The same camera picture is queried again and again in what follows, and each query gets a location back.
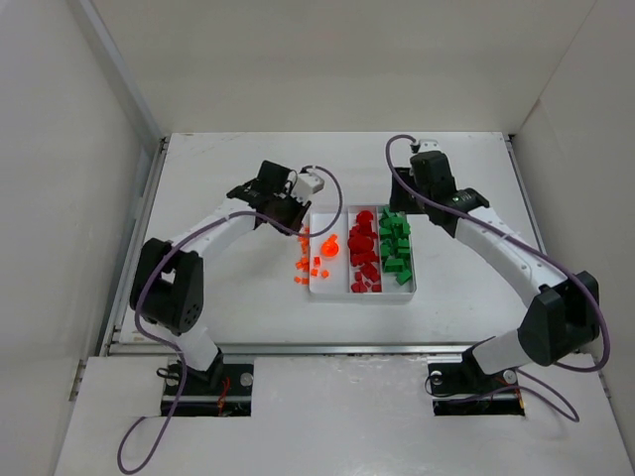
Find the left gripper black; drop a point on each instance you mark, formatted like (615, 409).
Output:
(290, 214)

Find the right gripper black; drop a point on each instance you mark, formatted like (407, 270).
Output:
(402, 193)

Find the red round flower lego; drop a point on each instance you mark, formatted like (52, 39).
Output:
(360, 243)

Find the dark red long lego brick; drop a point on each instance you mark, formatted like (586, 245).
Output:
(362, 258)

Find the red half-round lego base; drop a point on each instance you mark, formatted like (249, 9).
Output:
(364, 217)

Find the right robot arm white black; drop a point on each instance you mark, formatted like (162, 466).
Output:
(562, 308)

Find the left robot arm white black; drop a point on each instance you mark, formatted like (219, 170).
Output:
(168, 287)

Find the orange round lego piece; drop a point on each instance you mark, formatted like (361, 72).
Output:
(330, 247)

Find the white three-compartment tray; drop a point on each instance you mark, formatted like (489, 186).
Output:
(392, 233)

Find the green lego brick in tray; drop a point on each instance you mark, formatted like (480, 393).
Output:
(404, 277)

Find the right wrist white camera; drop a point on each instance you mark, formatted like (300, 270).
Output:
(424, 145)

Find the wrist white camera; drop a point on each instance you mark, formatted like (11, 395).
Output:
(307, 184)
(424, 145)

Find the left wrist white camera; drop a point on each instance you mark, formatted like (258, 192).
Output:
(307, 184)

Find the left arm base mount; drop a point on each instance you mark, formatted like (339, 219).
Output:
(225, 391)

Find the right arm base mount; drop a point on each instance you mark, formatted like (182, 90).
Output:
(457, 391)

